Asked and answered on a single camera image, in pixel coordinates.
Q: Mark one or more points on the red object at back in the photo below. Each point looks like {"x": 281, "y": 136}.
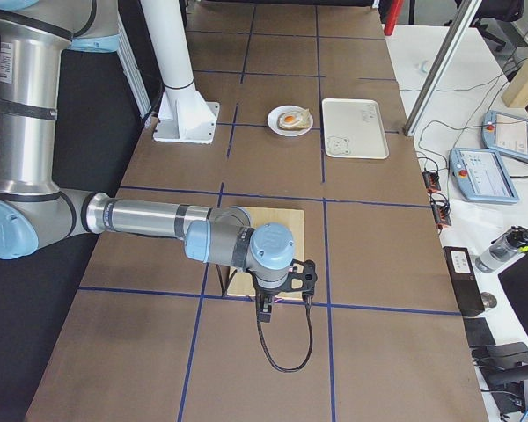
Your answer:
{"x": 392, "y": 16}

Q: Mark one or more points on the clear water bottle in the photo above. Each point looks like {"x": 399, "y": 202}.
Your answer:
{"x": 511, "y": 243}

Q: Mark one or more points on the far blue teach pendant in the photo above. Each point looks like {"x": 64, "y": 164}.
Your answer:
{"x": 505, "y": 133}

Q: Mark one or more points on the near orange black adapter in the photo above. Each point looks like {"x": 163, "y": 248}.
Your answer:
{"x": 441, "y": 213}

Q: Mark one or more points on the fried egg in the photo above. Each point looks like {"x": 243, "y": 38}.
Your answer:
{"x": 289, "y": 119}

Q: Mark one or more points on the orange black adapter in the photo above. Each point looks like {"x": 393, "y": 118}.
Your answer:
{"x": 441, "y": 213}
{"x": 431, "y": 181}

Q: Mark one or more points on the aluminium frame post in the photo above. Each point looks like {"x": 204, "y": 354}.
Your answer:
{"x": 456, "y": 31}

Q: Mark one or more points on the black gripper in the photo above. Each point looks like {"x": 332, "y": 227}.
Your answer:
{"x": 267, "y": 292}

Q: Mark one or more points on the wooden cutting board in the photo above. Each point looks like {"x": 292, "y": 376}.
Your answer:
{"x": 241, "y": 284}

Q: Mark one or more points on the black stand base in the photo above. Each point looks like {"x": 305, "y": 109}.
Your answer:
{"x": 504, "y": 368}

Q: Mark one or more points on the blue teach pendant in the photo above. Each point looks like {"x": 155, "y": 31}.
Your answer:
{"x": 505, "y": 133}
{"x": 482, "y": 177}

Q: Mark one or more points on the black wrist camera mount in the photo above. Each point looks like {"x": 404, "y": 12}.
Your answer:
{"x": 305, "y": 272}

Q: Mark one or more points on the white bear tray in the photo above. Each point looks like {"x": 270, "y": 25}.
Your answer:
{"x": 353, "y": 128}

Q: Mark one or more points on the white pillar with base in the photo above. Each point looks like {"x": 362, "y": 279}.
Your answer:
{"x": 184, "y": 115}

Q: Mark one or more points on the black box with label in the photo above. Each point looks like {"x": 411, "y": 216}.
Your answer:
{"x": 463, "y": 281}

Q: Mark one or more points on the near blue teach pendant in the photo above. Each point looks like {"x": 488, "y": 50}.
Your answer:
{"x": 482, "y": 177}

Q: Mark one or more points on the white round plate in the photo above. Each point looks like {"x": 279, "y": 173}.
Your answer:
{"x": 272, "y": 119}

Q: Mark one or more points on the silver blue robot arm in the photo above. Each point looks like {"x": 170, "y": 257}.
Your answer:
{"x": 35, "y": 212}

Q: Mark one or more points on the far orange black adapter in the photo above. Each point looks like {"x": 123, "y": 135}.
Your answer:
{"x": 431, "y": 181}

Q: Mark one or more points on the bread slice under egg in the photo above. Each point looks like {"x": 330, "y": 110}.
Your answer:
{"x": 304, "y": 123}

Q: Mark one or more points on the aluminium rail behind pillar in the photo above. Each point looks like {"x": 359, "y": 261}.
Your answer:
{"x": 132, "y": 73}

